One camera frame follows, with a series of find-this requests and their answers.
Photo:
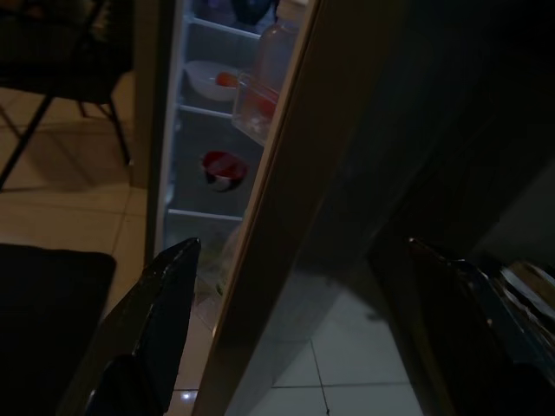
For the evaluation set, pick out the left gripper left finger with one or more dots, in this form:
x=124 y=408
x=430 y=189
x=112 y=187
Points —
x=152 y=325

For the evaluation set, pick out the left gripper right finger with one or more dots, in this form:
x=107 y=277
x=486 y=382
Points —
x=468 y=329

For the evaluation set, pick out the grey fridge lower door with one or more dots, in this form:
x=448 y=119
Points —
x=329 y=195

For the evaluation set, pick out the grey steel fridge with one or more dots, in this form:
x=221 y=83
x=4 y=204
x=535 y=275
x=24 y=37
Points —
x=152 y=108

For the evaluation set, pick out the black floor mat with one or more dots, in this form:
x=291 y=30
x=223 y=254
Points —
x=43 y=325

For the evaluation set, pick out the red film-wrapped bowl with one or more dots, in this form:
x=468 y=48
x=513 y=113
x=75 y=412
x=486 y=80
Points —
x=223 y=169

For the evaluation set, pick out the white round bowl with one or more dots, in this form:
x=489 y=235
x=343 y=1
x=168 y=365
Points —
x=204 y=84

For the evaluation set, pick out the red apple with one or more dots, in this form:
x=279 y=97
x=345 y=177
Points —
x=225 y=79

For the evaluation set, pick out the black folding chair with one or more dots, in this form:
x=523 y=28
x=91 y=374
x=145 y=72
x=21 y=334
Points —
x=56 y=52

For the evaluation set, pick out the clear bottle pink drink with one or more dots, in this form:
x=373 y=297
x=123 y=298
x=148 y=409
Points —
x=275 y=52

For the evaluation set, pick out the grey blue mug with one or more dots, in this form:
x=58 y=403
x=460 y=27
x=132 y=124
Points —
x=251 y=11

